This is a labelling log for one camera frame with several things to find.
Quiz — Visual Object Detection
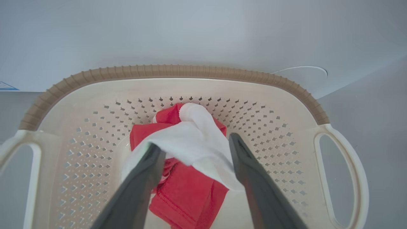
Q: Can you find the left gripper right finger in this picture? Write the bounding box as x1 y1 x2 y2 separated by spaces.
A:
229 133 308 229

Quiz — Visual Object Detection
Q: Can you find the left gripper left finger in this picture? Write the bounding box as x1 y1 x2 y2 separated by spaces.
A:
90 142 167 229

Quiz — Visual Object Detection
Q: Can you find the red and white garment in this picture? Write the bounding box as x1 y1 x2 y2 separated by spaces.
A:
121 102 245 229

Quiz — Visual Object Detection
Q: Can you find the cream perforated laundry basket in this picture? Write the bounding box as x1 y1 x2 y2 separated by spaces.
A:
0 65 370 229

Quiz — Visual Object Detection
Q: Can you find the blue energy label sticker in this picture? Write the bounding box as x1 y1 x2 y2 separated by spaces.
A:
0 81 20 91

